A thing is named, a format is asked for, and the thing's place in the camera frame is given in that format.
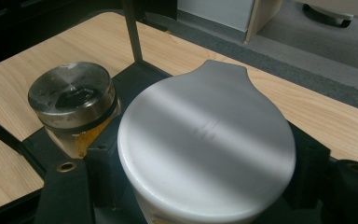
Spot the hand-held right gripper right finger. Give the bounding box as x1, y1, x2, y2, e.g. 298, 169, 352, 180
255, 123, 358, 224

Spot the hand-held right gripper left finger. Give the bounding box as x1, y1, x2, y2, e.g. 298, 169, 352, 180
35, 143, 147, 224

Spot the metal-lid jar with orange spice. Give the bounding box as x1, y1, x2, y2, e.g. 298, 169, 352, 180
27, 61, 122, 160

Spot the black metal two-tier rack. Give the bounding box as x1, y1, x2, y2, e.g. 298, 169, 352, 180
0, 0, 179, 224

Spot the dark curved object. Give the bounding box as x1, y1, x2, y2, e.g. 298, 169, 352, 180
302, 3, 354, 29

